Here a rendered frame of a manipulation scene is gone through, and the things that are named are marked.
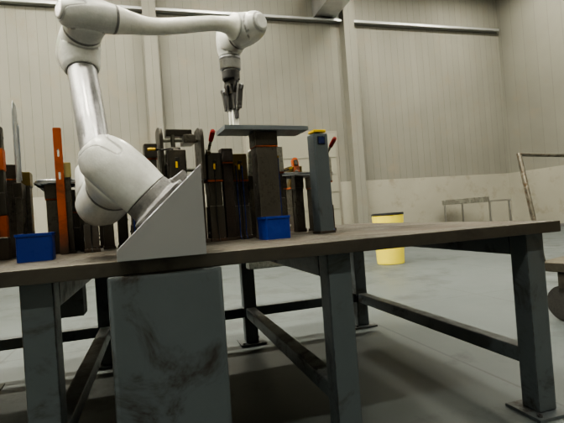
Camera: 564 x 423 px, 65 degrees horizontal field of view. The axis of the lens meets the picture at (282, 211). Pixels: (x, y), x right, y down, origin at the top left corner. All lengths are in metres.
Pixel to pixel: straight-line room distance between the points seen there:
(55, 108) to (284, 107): 5.33
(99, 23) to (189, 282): 0.95
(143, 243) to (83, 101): 0.66
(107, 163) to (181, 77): 10.01
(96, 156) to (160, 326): 0.50
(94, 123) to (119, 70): 9.68
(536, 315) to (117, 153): 1.53
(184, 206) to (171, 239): 0.09
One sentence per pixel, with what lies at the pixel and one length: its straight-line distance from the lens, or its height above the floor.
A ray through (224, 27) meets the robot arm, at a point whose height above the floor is 1.51.
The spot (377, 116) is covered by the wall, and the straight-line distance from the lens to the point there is 12.54.
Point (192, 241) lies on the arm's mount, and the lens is 1.20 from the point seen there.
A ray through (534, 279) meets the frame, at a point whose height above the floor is 0.49.
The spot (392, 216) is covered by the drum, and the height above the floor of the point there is 0.67.
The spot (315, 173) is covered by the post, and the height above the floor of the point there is 0.97.
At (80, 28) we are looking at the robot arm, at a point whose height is 1.47.
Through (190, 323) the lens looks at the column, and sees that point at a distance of 1.26.
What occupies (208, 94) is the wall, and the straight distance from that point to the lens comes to 11.23.
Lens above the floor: 0.78
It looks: 1 degrees up
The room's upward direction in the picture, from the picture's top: 4 degrees counter-clockwise
